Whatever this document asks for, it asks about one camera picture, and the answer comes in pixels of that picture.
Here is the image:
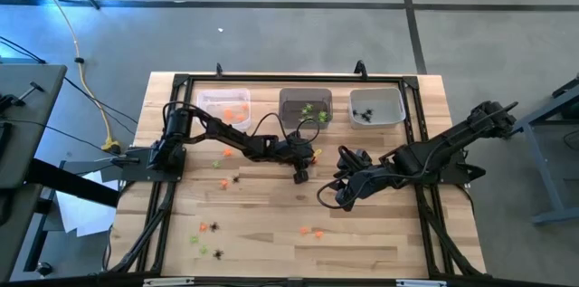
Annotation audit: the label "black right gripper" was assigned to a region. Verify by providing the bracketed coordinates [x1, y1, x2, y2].
[334, 147, 376, 212]

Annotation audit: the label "grey translucent plastic bin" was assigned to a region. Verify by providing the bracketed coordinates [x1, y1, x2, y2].
[278, 87, 335, 130]

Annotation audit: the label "white plastic bin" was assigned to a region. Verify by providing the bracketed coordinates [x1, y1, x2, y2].
[346, 87, 407, 130]

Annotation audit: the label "clear plastic bin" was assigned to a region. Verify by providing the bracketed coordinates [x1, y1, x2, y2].
[195, 88, 252, 131]

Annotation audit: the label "white paper sheets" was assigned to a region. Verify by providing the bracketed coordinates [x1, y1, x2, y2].
[56, 173, 119, 238]

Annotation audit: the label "black stand beam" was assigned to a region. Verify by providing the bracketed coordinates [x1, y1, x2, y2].
[26, 158, 121, 209]

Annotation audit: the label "grey desk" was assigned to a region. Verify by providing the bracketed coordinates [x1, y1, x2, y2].
[0, 63, 68, 287]

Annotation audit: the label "black tool on desk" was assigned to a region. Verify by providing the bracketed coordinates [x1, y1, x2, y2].
[0, 81, 46, 111]

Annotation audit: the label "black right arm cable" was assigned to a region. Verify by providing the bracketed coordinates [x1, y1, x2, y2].
[316, 177, 363, 211]

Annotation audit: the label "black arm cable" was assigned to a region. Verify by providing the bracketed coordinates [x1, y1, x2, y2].
[162, 100, 321, 148]
[316, 177, 363, 211]

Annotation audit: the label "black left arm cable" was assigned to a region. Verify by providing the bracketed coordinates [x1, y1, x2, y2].
[162, 100, 321, 148]

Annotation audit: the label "black aluminium table frame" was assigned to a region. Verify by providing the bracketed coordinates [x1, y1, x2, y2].
[108, 72, 488, 279]

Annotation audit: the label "white frame bracket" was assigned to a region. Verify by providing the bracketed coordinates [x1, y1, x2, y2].
[142, 277, 195, 287]
[395, 279, 448, 287]

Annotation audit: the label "blue-grey table frame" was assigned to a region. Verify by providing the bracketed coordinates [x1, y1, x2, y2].
[498, 76, 579, 226]

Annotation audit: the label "yellow extension cord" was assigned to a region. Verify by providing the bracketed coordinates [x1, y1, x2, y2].
[22, 0, 122, 152]

